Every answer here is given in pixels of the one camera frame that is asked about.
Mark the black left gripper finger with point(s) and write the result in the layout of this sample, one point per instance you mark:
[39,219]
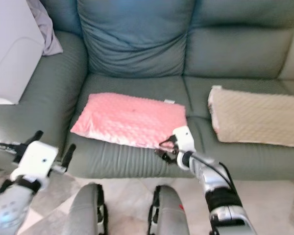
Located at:
[36,137]
[69,155]

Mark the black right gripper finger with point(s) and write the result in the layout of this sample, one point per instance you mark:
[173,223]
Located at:
[167,142]
[162,155]

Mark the pink dotted pillow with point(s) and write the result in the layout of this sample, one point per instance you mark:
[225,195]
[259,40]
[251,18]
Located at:
[127,117]

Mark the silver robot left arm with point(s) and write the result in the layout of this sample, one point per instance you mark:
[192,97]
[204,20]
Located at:
[14,210]

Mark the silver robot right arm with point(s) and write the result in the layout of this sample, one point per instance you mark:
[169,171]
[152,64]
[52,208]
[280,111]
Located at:
[213,181]

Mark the beige dotted pillow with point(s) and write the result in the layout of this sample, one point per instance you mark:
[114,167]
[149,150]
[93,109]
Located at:
[255,117]

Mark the green leather sofa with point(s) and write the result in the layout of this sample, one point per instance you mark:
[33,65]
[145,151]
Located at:
[137,49]

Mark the silver robot right leg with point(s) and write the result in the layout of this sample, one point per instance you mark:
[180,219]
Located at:
[169,213]

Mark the white plastic box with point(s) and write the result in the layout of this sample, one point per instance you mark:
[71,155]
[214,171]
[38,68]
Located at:
[14,49]

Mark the lavender cloth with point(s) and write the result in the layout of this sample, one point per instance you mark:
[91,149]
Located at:
[51,34]

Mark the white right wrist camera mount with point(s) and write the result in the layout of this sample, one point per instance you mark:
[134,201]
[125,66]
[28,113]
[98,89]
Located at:
[184,138]

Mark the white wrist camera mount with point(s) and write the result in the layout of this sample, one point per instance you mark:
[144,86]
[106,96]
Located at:
[39,159]
[184,138]

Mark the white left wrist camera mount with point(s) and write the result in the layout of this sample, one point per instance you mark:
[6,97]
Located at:
[39,159]

